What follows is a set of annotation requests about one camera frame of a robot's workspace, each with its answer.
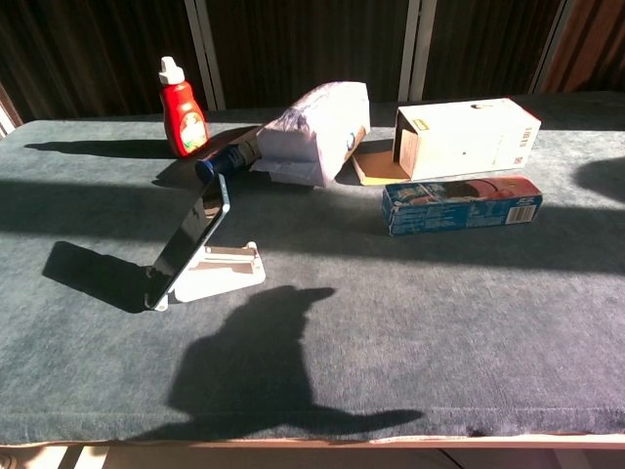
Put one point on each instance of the black smartphone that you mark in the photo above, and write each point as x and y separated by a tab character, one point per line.
188	239

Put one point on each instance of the white phone stand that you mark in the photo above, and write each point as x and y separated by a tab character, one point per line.
224	273

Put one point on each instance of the white paper leaflet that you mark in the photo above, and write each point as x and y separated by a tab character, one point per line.
288	171

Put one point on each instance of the white tissue pack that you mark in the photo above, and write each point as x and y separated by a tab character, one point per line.
317	132

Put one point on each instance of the blue grey table cloth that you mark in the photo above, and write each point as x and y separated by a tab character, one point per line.
390	317

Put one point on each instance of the blue capped cylindrical can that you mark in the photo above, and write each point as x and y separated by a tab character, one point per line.
227	158

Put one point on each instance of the blue cookie box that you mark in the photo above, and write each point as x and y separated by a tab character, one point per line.
464	207

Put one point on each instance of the red ketchup bottle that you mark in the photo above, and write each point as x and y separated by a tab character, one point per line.
184	117

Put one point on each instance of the open white cardboard box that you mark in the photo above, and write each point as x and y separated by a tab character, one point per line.
469	137

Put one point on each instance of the red brown curtain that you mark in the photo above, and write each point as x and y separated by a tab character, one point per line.
591	44

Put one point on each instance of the white window frame post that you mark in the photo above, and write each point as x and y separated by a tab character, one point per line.
417	49
7	115
205	54
549	44

